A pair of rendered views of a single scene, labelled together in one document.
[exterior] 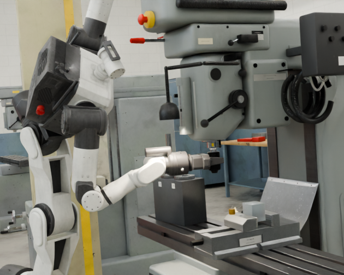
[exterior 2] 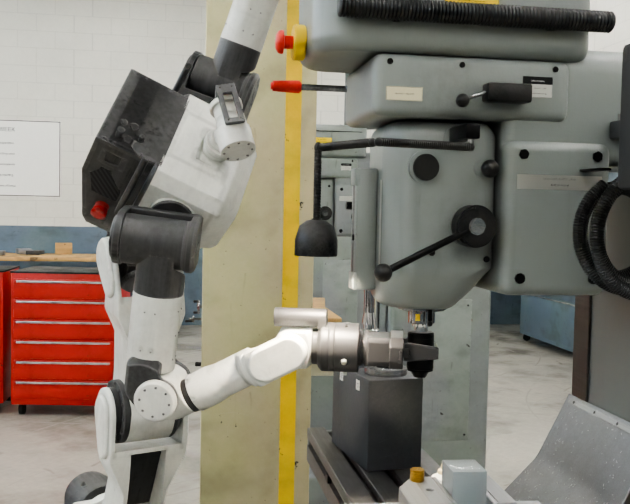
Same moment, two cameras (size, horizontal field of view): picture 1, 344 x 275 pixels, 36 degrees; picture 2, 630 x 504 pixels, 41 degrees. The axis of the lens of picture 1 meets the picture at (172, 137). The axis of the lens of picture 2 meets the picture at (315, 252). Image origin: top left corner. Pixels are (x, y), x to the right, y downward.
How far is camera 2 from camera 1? 0.69 m
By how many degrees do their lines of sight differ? 17
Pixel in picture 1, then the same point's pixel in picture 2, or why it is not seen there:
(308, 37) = not seen: outside the picture
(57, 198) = not seen: hidden behind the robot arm
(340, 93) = not seen: outside the picture
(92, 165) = (161, 330)
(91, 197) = (151, 392)
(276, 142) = (588, 324)
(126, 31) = not seen: hidden behind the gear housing
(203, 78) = (399, 175)
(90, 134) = (159, 268)
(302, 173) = (629, 404)
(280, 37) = (598, 95)
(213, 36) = (424, 84)
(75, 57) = (170, 112)
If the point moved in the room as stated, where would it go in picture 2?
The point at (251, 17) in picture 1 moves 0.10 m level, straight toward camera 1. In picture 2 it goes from (525, 45) to (510, 33)
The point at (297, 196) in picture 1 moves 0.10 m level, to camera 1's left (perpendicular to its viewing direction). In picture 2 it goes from (610, 454) to (552, 448)
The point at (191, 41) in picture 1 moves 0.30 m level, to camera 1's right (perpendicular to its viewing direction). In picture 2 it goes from (373, 93) to (568, 88)
